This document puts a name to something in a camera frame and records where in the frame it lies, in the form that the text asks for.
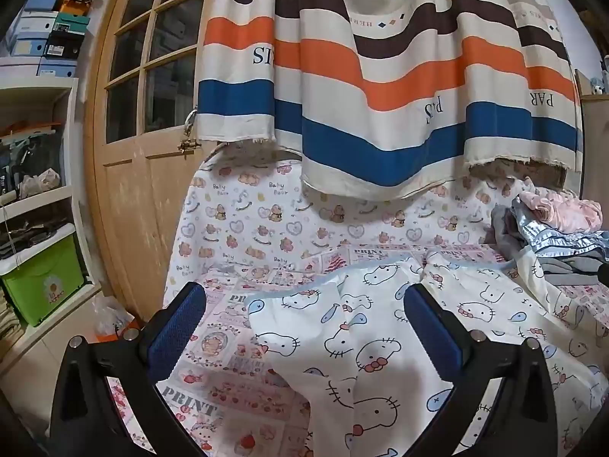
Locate wooden shelf cabinet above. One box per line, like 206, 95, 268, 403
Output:
573, 69, 609, 201

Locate metal door latch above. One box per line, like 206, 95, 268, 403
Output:
177, 107, 201, 155

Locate pink garment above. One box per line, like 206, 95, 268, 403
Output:
518, 190, 604, 232

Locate green storage box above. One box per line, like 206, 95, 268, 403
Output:
0, 235, 89, 327

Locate white plastic bag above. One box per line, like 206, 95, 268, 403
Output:
90, 295, 136, 339

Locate wooden door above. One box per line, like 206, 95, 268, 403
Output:
83, 0, 229, 324

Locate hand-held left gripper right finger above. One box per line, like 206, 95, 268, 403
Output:
402, 283, 557, 457

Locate blue satin garment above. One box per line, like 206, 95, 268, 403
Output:
511, 197, 609, 255

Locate white shelf unit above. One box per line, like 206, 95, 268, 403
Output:
0, 54, 103, 377

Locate printed bed sheet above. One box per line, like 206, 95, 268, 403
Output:
107, 145, 609, 457

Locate clear plastic bag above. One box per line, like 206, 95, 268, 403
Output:
19, 169, 62, 198

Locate striped curtain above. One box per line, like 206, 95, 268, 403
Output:
195, 0, 583, 201

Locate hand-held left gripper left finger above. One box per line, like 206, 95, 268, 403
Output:
50, 282, 207, 457

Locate grey garment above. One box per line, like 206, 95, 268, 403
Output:
490, 205, 609, 286

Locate white cat-print pants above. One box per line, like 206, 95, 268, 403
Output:
244, 246, 609, 457

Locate stack of storage boxes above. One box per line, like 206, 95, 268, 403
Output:
0, 0, 103, 79

